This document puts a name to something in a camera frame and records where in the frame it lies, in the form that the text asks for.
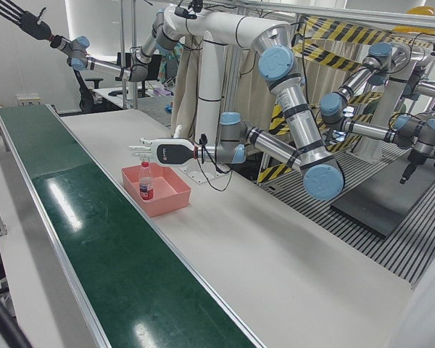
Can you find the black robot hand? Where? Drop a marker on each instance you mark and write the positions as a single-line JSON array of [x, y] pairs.
[[34, 25]]

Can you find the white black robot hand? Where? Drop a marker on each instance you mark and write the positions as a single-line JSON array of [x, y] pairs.
[[170, 152]]

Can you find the clear bottle with red cap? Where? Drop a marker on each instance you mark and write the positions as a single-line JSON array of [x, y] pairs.
[[146, 188]]

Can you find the neighbouring robot arm grey blue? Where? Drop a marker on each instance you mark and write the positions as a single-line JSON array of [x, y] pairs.
[[380, 54], [369, 130]]

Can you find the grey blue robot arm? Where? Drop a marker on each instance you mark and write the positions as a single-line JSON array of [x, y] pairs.
[[101, 65], [304, 123]]

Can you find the pink plastic basket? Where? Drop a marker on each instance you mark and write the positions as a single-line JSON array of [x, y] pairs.
[[170, 201]]

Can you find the beige curtain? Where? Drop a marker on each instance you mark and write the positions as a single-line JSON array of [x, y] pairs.
[[183, 90]]

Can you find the black computer monitor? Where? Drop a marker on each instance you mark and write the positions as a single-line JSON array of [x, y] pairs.
[[154, 69]]

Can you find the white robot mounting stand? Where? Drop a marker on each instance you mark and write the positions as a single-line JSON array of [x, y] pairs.
[[208, 72]]

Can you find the black office chair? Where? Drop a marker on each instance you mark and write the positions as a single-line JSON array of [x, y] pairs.
[[87, 98]]

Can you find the green conveyor belt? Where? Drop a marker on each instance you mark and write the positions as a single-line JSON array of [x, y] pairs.
[[112, 253]]

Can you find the neighbouring white robot stand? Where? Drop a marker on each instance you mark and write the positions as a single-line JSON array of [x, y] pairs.
[[373, 139]]

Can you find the black platform plate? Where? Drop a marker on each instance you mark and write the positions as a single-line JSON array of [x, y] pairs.
[[377, 206]]

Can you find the yellow black striped safety barrier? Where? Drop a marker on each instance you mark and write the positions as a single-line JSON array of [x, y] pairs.
[[348, 30]]

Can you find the black tripod leg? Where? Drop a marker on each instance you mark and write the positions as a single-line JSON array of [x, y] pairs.
[[3, 319]]

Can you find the black neighbouring robot gripper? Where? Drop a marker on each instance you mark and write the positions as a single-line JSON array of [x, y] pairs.
[[413, 163]]

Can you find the yellow safety helmet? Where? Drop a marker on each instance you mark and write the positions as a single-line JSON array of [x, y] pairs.
[[420, 10]]

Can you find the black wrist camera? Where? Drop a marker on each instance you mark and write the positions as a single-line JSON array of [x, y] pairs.
[[203, 139]]

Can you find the aluminium frame post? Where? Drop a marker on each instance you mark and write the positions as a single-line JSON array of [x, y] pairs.
[[123, 36]]

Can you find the black camera on stand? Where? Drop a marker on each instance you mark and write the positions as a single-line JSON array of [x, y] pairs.
[[183, 11]]

